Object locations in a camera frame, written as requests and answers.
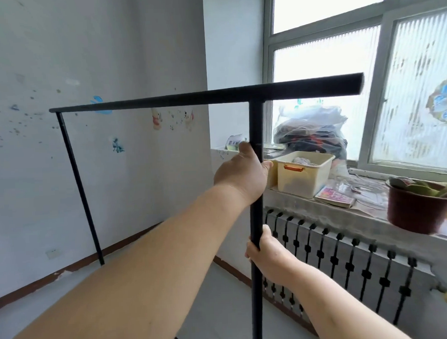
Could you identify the torn window sticker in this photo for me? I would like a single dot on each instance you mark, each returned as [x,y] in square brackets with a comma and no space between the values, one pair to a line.
[442,98]

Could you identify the person's right hand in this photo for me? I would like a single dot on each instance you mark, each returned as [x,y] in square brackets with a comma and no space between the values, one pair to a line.
[273,259]

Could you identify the person's right forearm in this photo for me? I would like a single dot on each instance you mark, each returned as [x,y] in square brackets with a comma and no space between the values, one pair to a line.
[337,310]

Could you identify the person's left forearm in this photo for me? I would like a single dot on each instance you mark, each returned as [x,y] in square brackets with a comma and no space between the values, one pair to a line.
[132,282]

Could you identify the pink booklet in plastic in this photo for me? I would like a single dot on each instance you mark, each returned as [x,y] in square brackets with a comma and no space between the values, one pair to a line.
[333,196]

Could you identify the clear bag of clothes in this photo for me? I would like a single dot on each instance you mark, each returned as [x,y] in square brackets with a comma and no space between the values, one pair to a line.
[314,132]

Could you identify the black metal clothes rack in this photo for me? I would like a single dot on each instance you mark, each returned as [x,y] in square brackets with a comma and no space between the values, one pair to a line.
[257,129]

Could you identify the white framed window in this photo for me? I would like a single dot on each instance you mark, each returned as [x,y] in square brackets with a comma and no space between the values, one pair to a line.
[326,59]

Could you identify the rolled white booklet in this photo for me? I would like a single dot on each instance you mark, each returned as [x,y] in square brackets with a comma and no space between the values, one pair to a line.
[234,142]

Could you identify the white and black radiator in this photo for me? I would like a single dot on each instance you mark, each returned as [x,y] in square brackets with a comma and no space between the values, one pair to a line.
[360,265]

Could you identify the maroon plant pot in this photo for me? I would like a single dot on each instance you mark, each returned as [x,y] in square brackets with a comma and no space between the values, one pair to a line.
[414,211]

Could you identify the person's left hand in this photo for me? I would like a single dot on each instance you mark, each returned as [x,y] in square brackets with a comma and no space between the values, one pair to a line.
[242,174]

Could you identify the cream plastic storage box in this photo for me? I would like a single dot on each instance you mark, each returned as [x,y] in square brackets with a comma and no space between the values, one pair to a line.
[271,176]

